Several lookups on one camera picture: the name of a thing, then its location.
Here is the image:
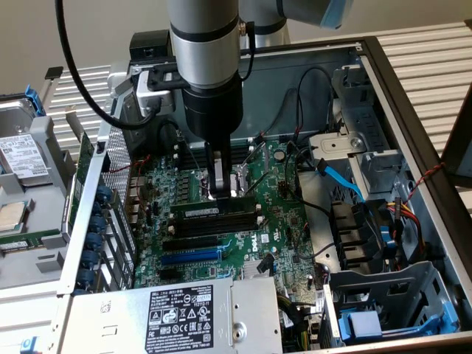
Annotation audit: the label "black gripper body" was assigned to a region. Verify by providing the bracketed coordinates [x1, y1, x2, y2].
[183, 79, 243, 152]

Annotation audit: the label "green RAM stick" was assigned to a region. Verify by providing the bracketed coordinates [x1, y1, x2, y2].
[170, 196, 258, 221]
[0, 229, 62, 254]

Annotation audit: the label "RAM slot white latches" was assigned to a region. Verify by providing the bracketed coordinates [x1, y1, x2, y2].
[167, 216, 265, 235]
[173, 146, 255, 165]
[173, 136, 255, 156]

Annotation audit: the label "CPU socket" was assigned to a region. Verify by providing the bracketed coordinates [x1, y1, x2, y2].
[198, 167, 255, 207]

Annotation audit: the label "thin metal locking lever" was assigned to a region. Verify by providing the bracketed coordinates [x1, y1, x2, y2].
[176, 131, 203, 174]
[244, 171, 269, 195]

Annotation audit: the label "open grey PC case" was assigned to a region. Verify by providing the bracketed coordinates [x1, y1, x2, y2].
[55, 35, 472, 354]

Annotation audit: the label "long black expansion slot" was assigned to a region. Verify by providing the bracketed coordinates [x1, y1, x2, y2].
[162, 235, 219, 252]

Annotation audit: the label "green motherboard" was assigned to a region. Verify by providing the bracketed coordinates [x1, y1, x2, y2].
[127, 138, 322, 291]

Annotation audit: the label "blue expansion slot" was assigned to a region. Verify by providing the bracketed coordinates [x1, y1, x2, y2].
[161, 247, 222, 265]

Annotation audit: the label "black box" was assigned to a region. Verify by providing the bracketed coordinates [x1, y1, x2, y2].
[129, 31, 174, 60]

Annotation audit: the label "silver chipset heatsink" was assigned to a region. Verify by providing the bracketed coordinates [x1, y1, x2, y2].
[242, 260, 277, 281]

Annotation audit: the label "green graphics card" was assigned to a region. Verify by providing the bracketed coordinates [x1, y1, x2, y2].
[60, 105, 96, 237]

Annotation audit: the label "grey metal drive cage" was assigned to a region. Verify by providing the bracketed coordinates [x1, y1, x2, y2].
[330, 63, 409, 196]

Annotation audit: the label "silver power supply unit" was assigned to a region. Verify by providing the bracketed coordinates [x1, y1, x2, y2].
[68, 276, 283, 354]

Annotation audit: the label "grey parts rack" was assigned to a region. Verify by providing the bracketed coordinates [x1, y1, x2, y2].
[0, 94, 79, 292]

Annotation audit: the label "silver hard disk white label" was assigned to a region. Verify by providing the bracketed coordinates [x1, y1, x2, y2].
[0, 97, 52, 187]

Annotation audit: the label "blue disk caddy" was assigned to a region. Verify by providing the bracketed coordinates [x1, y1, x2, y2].
[338, 302, 461, 343]

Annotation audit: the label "silver CPU chip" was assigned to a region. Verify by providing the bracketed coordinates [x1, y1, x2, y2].
[0, 201, 29, 234]

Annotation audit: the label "grey disk bay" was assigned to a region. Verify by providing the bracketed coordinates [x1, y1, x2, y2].
[319, 260, 462, 348]

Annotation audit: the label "small blue latch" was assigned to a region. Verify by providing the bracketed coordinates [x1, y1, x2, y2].
[20, 336, 40, 354]

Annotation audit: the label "short thick black cable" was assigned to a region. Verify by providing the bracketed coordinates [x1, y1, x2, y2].
[158, 120, 182, 156]

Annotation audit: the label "black camera bracket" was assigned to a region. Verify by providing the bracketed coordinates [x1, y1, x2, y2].
[147, 63, 187, 92]

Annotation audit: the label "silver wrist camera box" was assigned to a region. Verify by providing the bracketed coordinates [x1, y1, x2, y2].
[135, 70, 177, 117]

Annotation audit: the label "thin black wire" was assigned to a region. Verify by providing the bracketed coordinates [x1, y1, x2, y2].
[257, 87, 296, 143]

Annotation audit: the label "looped black wire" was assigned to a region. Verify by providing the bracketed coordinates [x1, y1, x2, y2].
[296, 67, 336, 143]

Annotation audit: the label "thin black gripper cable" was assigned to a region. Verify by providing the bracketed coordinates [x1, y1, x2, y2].
[238, 21, 258, 81]

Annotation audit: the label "thin red wire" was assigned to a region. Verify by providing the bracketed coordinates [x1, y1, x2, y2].
[109, 153, 153, 207]

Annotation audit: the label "thick black wire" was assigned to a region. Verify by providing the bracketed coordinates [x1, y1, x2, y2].
[285, 146, 332, 216]

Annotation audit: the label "silver metal bracket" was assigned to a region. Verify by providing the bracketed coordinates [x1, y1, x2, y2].
[308, 133, 369, 167]

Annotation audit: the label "flat blue disk wire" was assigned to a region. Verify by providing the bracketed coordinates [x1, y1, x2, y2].
[315, 158, 366, 203]

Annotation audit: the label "yellow black cable bundle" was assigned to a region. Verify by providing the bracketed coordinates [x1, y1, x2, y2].
[276, 293, 324, 350]

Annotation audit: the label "blue plastic disk rail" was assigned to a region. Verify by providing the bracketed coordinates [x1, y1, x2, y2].
[24, 84, 47, 119]

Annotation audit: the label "thick black camera cable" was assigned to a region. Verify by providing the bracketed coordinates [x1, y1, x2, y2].
[55, 0, 160, 131]

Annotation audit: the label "yellow red power wires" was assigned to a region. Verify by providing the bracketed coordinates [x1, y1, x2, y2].
[385, 197, 427, 254]

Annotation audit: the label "red black twisted wire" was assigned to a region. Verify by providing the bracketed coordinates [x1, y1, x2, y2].
[403, 162, 448, 204]

